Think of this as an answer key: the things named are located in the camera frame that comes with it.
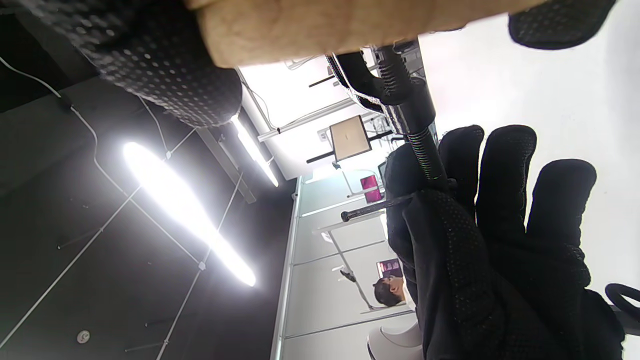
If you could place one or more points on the person's right hand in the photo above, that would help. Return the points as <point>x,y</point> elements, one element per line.
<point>165,65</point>

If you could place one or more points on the person's left hand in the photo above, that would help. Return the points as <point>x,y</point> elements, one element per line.
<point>490,260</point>

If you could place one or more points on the tan square panel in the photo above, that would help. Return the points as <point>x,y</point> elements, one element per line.
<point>350,137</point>

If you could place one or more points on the long ceiling light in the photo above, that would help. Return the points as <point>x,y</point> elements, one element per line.
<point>185,210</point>
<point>255,152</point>

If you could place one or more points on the black metal C clamp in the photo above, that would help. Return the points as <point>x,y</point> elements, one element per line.
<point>415,115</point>

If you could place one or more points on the white chair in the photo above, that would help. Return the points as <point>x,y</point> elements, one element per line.
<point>395,345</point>

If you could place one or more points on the round white ceiling sensor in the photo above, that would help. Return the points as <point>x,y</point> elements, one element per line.
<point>83,337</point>

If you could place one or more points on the pink lit monitor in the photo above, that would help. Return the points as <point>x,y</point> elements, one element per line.
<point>390,267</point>
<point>371,187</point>

